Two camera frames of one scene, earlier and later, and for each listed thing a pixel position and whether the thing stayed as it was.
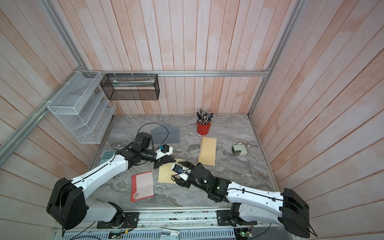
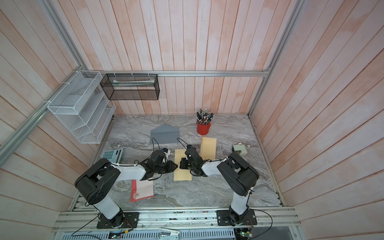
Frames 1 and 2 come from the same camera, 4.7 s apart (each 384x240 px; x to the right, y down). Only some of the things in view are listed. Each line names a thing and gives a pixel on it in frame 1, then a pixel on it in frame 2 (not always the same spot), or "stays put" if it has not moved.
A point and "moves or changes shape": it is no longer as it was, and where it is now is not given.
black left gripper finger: (166, 157) -> (170, 170)
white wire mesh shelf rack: (85, 106) stays put
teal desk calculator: (107, 155) stays put
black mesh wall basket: (131, 86) stays put
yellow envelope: (207, 153) stays put
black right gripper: (182, 183) -> (183, 164)
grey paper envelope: (165, 134) stays put
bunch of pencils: (203, 117) stays put
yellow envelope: (166, 174) moves or changes shape
